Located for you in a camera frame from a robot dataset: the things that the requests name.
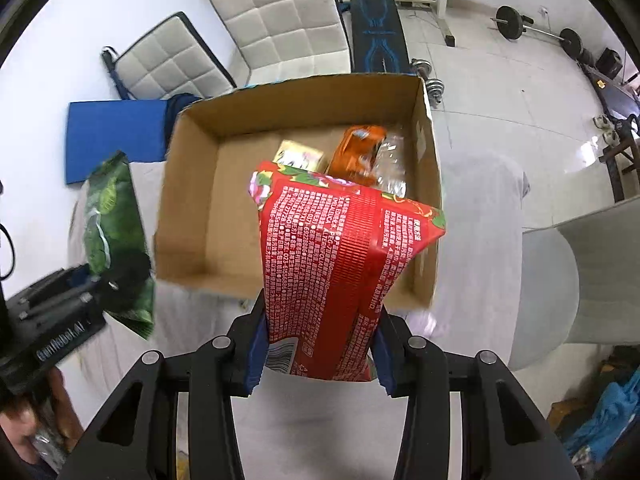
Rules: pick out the brown wooden chair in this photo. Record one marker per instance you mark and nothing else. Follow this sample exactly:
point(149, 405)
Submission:
point(620, 156)

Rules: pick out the black speaker box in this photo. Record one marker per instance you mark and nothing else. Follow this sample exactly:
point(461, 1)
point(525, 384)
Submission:
point(609, 63)

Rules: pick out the white quilted chair right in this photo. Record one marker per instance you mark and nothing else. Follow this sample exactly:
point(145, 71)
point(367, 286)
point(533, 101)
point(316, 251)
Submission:
point(286, 39)

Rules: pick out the floor barbell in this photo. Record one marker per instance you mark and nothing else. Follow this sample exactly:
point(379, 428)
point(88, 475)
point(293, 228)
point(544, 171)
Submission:
point(512, 25)

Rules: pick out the chrome dumbbell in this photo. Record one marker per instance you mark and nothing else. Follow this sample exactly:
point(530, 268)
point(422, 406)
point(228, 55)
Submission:
point(434, 87)

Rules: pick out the orange snack bag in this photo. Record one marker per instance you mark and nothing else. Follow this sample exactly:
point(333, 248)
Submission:
point(355, 156)

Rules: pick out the dark navy clothing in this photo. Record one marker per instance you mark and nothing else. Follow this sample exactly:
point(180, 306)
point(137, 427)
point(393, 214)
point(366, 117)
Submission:
point(174, 105)

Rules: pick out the blue bag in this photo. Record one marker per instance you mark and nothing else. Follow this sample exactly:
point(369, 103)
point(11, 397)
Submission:
point(617, 408)

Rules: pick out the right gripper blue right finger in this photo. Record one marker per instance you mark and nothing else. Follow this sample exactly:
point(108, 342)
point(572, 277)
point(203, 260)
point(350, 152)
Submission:
point(383, 361)

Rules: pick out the white quilted chair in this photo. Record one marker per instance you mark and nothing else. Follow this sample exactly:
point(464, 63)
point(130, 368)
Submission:
point(170, 59)
point(286, 39)

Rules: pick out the black workout bench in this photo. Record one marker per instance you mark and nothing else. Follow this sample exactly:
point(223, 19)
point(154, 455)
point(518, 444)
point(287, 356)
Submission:
point(378, 41)

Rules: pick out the treadmill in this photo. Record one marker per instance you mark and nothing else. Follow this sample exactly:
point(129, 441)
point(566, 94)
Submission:
point(616, 102)

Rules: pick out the yellow tissue pack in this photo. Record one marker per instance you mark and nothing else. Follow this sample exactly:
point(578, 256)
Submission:
point(300, 156)

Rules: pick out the red snack bag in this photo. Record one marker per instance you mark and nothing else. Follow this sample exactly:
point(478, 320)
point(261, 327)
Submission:
point(331, 251)

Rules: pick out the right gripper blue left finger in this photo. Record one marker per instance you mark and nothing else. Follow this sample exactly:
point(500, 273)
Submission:
point(256, 356)

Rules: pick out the person left hand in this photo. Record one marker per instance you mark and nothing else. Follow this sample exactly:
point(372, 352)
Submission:
point(20, 423)

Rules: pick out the green snack bag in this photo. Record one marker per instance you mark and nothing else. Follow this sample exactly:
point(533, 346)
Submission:
point(116, 248)

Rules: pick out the blue foam mat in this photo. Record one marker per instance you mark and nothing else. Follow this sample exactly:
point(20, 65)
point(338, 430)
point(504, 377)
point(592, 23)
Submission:
point(96, 130)

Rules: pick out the white quilted chair left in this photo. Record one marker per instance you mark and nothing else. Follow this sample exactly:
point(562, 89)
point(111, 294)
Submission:
point(170, 59)

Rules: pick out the open cardboard box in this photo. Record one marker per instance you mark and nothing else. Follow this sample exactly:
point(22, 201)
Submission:
point(207, 233)

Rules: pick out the grey office chair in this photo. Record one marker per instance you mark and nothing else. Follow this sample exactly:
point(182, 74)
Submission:
point(580, 284)

